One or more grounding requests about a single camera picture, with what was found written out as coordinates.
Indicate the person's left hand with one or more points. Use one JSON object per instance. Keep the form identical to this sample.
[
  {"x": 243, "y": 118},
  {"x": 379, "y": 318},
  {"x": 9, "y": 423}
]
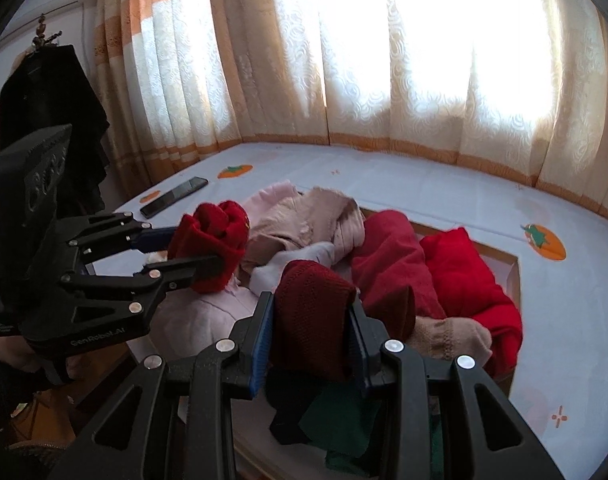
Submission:
[{"x": 11, "y": 355}]

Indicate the shallow cardboard tray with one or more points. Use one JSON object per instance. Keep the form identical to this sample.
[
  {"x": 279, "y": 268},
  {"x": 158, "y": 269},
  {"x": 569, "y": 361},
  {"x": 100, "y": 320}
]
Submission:
[{"x": 501, "y": 267}]

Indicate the cream and orange curtain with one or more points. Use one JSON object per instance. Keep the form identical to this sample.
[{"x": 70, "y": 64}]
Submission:
[{"x": 284, "y": 60}]

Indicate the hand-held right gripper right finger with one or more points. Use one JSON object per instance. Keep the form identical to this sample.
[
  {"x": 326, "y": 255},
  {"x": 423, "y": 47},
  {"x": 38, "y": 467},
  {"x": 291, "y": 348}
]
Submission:
[{"x": 356, "y": 355}]

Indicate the pale dotted underwear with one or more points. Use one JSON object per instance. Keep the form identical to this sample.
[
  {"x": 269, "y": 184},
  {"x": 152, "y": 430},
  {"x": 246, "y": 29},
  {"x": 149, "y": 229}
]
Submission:
[{"x": 449, "y": 340}]

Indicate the white underwear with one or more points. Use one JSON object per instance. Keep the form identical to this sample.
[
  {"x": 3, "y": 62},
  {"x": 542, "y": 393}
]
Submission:
[{"x": 294, "y": 265}]

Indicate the white air conditioner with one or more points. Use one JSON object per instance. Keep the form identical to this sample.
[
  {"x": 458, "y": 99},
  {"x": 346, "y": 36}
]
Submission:
[{"x": 49, "y": 5}]

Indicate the red knit underwear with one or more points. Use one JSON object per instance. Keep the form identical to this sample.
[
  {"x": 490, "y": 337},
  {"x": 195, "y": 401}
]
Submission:
[{"x": 209, "y": 245}]

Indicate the dark red underwear grey band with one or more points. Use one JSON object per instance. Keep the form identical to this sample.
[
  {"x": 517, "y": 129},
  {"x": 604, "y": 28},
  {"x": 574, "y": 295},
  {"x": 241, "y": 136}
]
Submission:
[{"x": 389, "y": 260}]

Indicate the black smartphone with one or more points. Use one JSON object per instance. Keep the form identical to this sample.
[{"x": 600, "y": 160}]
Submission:
[{"x": 174, "y": 195}]

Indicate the coat rack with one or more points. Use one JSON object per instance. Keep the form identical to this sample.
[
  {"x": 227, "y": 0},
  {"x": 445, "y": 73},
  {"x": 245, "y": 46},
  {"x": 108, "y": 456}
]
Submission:
[{"x": 43, "y": 35}]

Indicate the green and navy underwear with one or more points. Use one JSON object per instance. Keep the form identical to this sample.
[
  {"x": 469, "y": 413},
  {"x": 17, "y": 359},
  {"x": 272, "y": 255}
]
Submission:
[{"x": 334, "y": 417}]

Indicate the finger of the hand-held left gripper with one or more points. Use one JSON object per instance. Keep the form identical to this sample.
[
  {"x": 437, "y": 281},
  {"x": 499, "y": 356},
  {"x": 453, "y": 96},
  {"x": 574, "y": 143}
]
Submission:
[
  {"x": 154, "y": 240},
  {"x": 174, "y": 272}
]

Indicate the pale pink underwear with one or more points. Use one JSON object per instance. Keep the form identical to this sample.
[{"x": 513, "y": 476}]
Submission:
[{"x": 199, "y": 320}]

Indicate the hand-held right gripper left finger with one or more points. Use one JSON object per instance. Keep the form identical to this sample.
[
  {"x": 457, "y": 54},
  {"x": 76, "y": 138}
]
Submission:
[{"x": 261, "y": 345}]

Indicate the black jacket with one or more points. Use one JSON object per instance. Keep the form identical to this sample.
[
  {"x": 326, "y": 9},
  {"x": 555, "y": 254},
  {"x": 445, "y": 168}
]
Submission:
[{"x": 59, "y": 95}]

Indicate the beige underwear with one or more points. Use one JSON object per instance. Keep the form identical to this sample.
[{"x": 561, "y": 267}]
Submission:
[{"x": 309, "y": 215}]

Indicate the bright red underwear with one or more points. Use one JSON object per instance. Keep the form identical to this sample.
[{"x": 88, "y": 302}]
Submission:
[{"x": 464, "y": 285}]

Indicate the maroon knit underwear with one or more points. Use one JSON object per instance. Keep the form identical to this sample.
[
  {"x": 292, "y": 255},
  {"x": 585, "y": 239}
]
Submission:
[{"x": 314, "y": 320}]

